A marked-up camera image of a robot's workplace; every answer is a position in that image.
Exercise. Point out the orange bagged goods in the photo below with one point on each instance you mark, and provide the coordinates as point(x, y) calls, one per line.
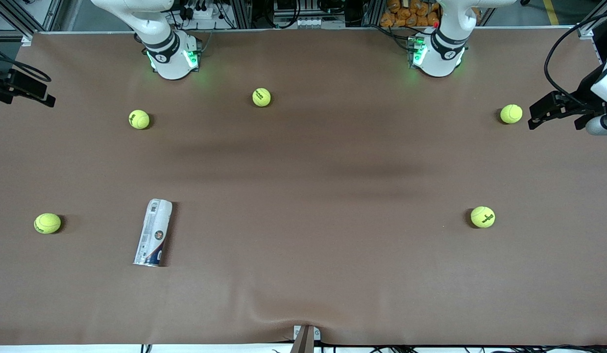
point(411, 14)

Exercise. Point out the white power strip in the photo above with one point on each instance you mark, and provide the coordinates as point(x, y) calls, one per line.
point(198, 12)

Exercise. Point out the aluminium frame post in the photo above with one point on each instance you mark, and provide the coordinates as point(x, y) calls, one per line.
point(594, 22)
point(24, 19)

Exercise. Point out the brown table mat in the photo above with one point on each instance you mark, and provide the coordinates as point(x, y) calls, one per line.
point(332, 274)

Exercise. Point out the yellow tennis ball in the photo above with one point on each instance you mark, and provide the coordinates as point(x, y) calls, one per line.
point(47, 223)
point(482, 216)
point(511, 113)
point(139, 119)
point(261, 97)

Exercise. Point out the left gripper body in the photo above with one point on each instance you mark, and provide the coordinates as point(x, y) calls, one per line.
point(581, 97)

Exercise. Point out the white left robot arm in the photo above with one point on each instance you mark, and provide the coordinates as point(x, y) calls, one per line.
point(445, 44)

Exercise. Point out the metal table clamp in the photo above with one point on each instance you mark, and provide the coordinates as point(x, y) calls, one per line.
point(305, 338)

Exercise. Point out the white blue tennis ball can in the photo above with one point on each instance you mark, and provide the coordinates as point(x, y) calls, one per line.
point(153, 233)

